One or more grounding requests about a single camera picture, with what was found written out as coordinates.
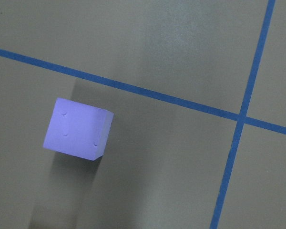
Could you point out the purple foam block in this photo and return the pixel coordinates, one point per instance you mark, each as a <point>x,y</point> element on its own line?
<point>78,129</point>

